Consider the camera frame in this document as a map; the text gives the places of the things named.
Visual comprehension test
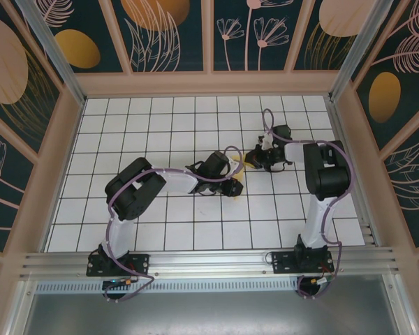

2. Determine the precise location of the yellow cloth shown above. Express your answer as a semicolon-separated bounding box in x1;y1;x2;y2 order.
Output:
230;153;258;202

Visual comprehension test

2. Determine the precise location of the white grid mat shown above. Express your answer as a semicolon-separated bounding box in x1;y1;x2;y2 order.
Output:
43;96;367;252

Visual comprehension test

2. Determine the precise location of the grey metal panel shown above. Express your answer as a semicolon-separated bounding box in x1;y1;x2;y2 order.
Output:
20;292;401;335

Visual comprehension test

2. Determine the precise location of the black connector box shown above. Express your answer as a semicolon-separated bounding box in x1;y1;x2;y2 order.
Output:
102;277;140;290

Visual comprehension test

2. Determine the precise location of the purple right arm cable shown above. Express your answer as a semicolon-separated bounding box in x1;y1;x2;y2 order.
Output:
261;108;356;301

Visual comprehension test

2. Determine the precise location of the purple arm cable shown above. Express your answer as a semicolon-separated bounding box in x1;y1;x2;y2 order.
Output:
261;108;356;301
105;146;242;303

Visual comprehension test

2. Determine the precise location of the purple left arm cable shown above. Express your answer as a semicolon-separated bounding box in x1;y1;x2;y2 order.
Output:
105;146;242;303

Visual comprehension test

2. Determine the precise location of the aluminium side rail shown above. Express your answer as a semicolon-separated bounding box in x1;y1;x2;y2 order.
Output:
327;99;382;248

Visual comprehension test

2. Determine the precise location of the aluminium frame rail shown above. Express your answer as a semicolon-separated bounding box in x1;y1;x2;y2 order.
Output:
19;246;401;280

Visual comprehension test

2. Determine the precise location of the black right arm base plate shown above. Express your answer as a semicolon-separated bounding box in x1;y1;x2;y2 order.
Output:
271;250;335;275

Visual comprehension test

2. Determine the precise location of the perforated grey cable duct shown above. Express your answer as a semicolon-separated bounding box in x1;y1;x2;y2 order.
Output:
34;281;301;294

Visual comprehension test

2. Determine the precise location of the aluminium corner post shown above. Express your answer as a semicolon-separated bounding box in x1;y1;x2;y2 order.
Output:
15;0;88;105
329;0;402;103

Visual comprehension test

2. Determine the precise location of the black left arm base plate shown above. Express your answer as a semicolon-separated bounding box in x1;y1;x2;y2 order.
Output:
86;253;151;277

